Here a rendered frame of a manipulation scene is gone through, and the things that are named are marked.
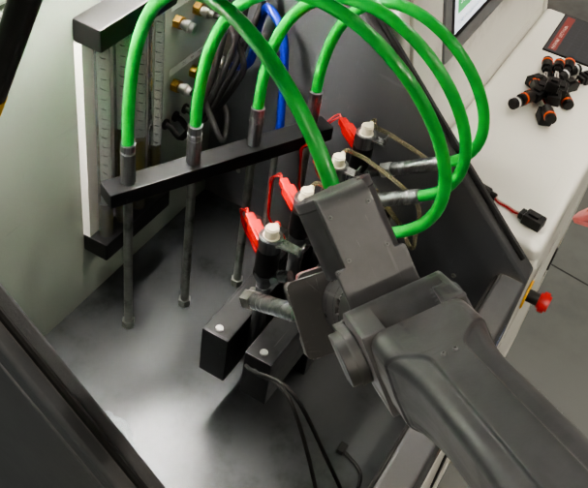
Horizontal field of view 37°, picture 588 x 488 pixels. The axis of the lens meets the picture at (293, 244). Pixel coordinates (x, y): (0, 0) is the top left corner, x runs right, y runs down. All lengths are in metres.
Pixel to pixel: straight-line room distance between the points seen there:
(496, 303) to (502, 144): 0.33
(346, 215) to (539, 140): 0.95
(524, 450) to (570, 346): 2.20
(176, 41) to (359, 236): 0.68
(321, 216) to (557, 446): 0.27
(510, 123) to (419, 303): 1.01
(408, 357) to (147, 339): 0.82
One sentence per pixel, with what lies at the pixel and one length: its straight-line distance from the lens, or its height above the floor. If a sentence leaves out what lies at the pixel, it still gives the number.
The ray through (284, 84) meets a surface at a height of 1.41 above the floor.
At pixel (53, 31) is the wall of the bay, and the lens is 1.01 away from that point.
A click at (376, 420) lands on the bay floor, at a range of 1.23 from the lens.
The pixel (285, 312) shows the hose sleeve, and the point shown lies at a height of 1.18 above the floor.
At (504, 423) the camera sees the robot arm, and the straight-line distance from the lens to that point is 0.41.
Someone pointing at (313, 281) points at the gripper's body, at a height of 1.31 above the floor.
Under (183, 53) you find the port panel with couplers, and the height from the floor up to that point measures 1.14.
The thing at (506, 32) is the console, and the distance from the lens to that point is 1.66.
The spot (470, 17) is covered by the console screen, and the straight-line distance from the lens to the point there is 1.44.
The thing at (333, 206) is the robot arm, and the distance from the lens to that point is 0.58.
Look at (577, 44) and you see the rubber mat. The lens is 1.81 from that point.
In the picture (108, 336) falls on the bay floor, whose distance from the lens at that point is 1.27.
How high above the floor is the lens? 1.82
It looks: 44 degrees down
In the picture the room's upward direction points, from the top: 10 degrees clockwise
